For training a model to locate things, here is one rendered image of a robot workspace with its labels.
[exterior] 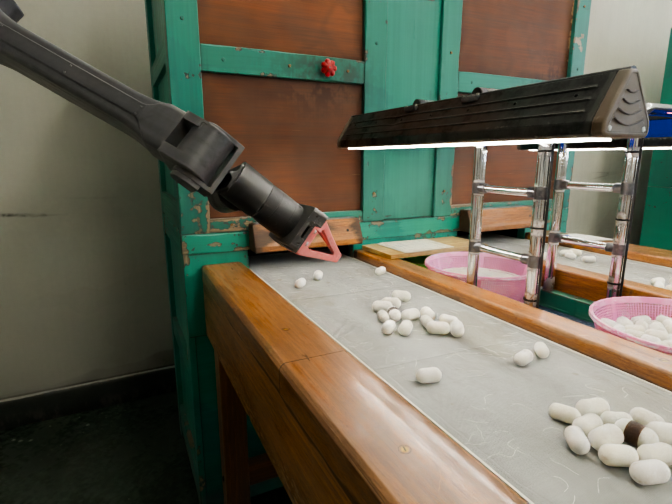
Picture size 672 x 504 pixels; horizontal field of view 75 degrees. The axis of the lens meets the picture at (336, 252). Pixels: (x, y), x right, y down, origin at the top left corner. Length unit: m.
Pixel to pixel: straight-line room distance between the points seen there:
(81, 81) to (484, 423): 0.63
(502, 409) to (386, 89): 0.95
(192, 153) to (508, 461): 0.49
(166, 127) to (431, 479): 0.49
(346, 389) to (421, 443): 0.12
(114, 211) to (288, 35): 1.07
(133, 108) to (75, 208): 1.33
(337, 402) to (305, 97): 0.86
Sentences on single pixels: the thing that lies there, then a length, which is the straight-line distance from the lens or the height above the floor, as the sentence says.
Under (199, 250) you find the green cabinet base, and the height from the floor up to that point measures 0.80.
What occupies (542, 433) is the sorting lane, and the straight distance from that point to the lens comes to 0.54.
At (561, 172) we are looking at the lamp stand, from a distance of 1.11.
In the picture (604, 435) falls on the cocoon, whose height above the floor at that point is 0.76.
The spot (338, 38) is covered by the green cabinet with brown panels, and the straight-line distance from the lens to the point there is 1.25.
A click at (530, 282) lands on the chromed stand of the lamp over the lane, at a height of 0.80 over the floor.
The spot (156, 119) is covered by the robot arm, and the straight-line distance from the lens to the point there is 0.62.
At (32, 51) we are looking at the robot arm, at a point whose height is 1.15.
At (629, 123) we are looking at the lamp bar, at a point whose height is 1.05.
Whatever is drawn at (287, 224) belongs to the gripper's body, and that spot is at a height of 0.93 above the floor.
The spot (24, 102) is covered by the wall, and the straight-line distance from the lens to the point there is 1.96.
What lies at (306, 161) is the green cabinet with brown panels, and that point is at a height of 1.01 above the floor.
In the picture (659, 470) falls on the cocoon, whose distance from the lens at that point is 0.50.
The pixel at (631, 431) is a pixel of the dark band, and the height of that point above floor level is 0.76.
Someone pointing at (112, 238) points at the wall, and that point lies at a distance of 1.96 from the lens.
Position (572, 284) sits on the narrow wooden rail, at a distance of 1.14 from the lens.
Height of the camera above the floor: 1.02
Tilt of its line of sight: 12 degrees down
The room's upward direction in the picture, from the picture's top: straight up
